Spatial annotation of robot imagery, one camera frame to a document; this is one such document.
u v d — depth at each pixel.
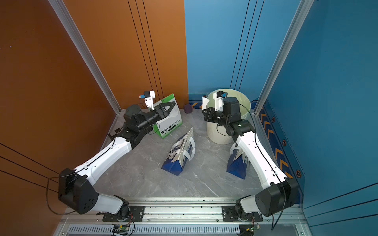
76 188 0.40
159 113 0.62
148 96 0.64
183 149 0.74
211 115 0.64
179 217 0.73
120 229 0.72
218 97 0.64
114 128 1.12
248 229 0.69
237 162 0.72
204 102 0.73
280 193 0.38
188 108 1.16
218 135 0.64
